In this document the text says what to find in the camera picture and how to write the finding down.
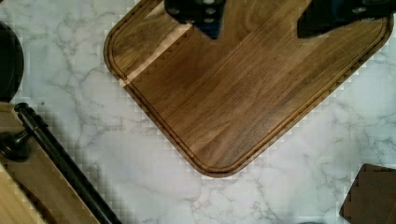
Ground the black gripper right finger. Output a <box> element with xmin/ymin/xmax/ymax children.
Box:
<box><xmin>297</xmin><ymin>0</ymin><xmax>396</xmax><ymax>38</ymax></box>

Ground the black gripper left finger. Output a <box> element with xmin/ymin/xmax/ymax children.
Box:
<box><xmin>163</xmin><ymin>0</ymin><xmax>226</xmax><ymax>39</ymax></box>

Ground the black drawer bar handle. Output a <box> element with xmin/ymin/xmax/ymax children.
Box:
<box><xmin>1</xmin><ymin>103</ymin><xmax>122</xmax><ymax>224</ymax></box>

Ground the light wooden drawer front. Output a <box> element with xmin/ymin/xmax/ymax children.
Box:
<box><xmin>0</xmin><ymin>102</ymin><xmax>101</xmax><ymax>224</ymax></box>

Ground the brown wooden cutting board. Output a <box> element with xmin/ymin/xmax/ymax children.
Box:
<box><xmin>104</xmin><ymin>0</ymin><xmax>393</xmax><ymax>177</ymax></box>

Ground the dark brown wooden block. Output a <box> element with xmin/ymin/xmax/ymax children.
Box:
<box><xmin>339</xmin><ymin>163</ymin><xmax>396</xmax><ymax>224</ymax></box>

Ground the black round object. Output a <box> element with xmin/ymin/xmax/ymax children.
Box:
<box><xmin>0</xmin><ymin>21</ymin><xmax>24</xmax><ymax>103</ymax></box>

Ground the light wooden cabinet body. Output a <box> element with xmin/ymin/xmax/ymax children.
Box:
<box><xmin>0</xmin><ymin>165</ymin><xmax>47</xmax><ymax>224</ymax></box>

